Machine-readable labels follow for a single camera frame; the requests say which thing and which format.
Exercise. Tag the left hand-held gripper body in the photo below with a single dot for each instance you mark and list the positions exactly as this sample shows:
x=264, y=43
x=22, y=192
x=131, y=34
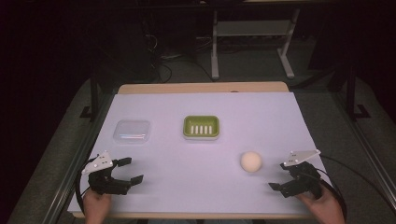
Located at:
x=99, y=179

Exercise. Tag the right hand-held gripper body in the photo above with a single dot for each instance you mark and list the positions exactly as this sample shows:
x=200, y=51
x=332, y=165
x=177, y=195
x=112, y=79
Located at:
x=303, y=179

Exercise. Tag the person's left hand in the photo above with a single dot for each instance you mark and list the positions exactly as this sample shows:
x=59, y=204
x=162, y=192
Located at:
x=96, y=205

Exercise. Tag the person's right hand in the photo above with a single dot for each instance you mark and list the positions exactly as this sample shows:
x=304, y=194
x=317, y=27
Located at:
x=323, y=208

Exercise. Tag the clear plastic lid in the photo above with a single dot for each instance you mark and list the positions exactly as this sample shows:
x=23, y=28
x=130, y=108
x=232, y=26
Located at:
x=131, y=132

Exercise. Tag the round cream soap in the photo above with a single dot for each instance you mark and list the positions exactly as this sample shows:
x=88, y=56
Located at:
x=251, y=161

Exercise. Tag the white table cover sheet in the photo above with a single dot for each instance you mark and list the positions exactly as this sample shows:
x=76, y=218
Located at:
x=199, y=174

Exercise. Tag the black metal stand leg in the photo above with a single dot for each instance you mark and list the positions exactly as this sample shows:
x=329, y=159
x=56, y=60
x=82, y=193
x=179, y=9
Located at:
x=94, y=99
x=351, y=93

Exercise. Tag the green soap dish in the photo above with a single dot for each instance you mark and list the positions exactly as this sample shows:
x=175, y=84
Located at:
x=201, y=127

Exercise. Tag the aluminium frame rail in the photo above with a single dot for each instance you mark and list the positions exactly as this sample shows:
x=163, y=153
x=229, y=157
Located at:
x=367, y=149
x=77, y=161

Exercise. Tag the white metal desk frame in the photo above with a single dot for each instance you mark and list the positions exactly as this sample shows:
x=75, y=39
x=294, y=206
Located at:
x=214, y=46

